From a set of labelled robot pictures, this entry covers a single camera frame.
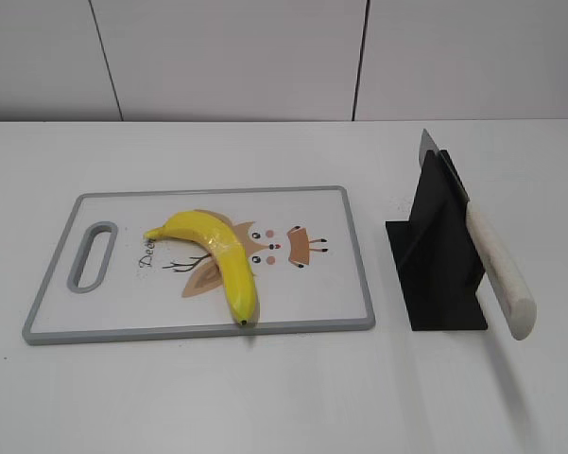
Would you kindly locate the white-handled kitchen knife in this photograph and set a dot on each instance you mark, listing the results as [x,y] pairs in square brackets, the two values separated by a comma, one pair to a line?
[508,284]

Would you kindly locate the yellow plastic banana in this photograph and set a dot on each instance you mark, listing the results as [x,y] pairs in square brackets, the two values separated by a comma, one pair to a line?
[227,265]

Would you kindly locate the white grey-rimmed cutting board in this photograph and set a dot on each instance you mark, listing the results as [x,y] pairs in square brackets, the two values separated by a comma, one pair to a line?
[107,282]

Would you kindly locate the black knife stand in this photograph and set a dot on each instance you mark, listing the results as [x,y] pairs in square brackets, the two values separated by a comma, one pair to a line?
[437,263]

